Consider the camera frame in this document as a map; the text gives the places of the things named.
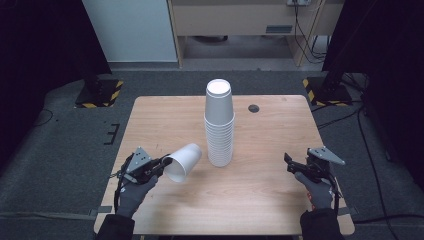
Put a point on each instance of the light wooden desk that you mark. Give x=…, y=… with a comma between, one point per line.
x=233, y=20

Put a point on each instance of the black table grommet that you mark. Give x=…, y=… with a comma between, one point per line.
x=253, y=108

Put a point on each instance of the person's left hand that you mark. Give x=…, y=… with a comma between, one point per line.
x=133, y=196

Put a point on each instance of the grey floor tape strip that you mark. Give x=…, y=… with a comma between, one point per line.
x=50, y=215

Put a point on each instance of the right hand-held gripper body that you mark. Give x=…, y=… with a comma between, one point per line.
x=321, y=163

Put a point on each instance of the person's right hand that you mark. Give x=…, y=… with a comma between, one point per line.
x=318, y=193

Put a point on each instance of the black stand base striped edge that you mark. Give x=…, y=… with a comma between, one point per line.
x=328, y=95
x=100, y=95

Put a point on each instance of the black curtain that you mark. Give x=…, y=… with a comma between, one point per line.
x=43, y=50
x=390, y=50

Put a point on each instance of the white cabinet panel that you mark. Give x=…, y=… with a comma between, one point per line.
x=133, y=30

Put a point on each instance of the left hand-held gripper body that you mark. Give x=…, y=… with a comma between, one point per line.
x=140, y=163

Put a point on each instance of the single white paper cup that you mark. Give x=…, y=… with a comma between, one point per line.
x=185, y=161

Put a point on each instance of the stack of white paper cups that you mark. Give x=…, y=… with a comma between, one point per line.
x=219, y=128

